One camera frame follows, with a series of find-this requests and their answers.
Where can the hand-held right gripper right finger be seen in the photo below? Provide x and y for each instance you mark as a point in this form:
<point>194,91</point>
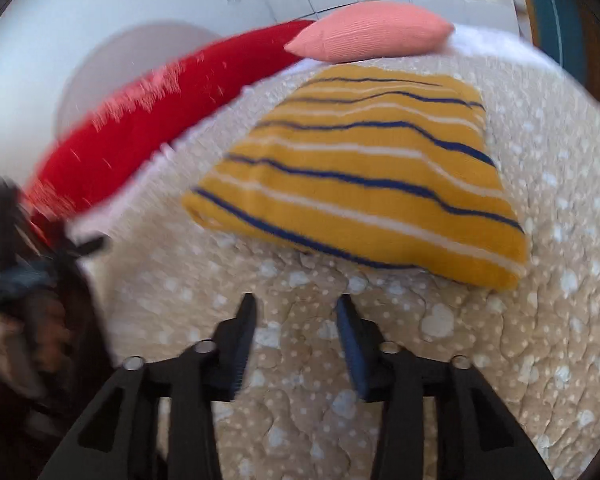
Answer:
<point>352,345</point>

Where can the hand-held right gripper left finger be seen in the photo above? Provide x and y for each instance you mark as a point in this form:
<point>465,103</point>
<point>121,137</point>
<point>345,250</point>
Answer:
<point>242,345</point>

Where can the yellow striped knit sweater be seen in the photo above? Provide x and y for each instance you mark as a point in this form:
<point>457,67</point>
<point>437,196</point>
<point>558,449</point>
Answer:
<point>370,175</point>

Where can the red embroidered pillow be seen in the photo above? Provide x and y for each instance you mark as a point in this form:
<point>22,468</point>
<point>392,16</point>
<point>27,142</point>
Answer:
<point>145,125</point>

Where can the beige heart print quilt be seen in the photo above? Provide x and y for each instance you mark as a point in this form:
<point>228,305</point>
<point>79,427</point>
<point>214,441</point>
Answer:
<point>555,335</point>

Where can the white round headboard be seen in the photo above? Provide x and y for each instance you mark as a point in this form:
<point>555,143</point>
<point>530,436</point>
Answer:
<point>120,55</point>

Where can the pink knit pillow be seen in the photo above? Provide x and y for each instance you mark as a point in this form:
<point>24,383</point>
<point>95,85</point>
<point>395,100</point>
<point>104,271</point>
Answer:
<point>370,32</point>

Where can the white bed sheet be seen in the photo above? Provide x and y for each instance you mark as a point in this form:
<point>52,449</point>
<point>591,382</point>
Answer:
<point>490,42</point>

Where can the teal fabric closet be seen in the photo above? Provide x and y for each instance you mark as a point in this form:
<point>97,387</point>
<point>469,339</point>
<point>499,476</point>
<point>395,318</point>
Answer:
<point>550,10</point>

